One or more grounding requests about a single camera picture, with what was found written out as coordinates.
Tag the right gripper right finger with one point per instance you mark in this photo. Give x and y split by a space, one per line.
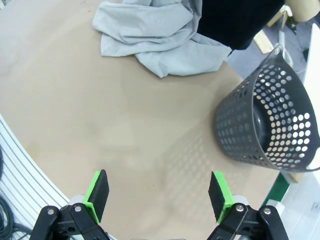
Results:
217 197

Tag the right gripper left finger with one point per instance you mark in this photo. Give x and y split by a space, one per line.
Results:
98 195

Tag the grey training pants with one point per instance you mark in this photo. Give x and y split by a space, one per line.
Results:
150 30

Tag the dark grey perforated basket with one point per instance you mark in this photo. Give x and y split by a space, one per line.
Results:
235 120

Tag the small wooden block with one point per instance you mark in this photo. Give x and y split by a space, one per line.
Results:
296 177

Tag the light wooden plank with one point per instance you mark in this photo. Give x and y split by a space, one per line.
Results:
263 41

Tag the white board panel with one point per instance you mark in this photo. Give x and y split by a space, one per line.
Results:
313 62

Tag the white power strip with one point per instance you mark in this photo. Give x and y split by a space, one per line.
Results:
282 37

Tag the person in black t-shirt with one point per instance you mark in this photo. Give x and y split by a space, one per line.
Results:
232 20

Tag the beige cardboard tube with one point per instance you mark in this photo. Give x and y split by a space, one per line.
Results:
302 10

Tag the green table frame bar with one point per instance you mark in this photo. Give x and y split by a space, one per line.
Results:
277 190

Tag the white aluminium frame rail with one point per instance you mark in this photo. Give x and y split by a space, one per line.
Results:
15 170

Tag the light wooden frame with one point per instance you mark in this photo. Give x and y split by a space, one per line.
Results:
277 16

